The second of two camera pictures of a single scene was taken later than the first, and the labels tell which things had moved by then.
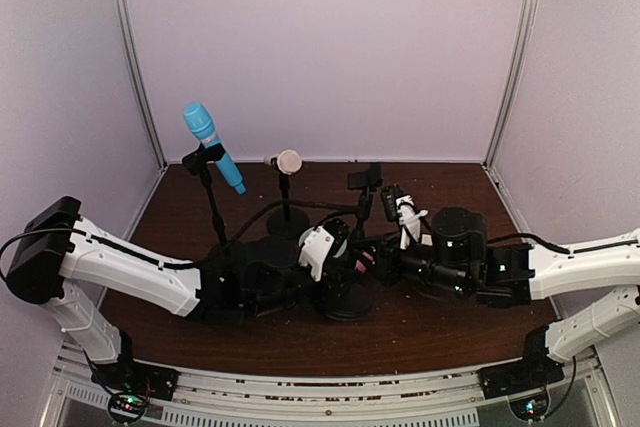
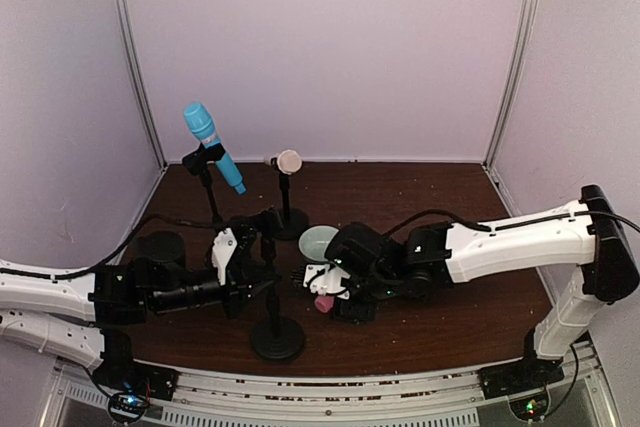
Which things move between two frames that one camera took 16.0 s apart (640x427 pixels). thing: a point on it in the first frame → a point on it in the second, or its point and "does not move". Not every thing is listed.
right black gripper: (385, 257) → (347, 308)
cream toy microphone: (289, 161) does not move
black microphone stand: (195, 162) does not move
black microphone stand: (357, 301) → (276, 339)
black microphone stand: (286, 222) does not move
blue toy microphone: (204, 129) does not move
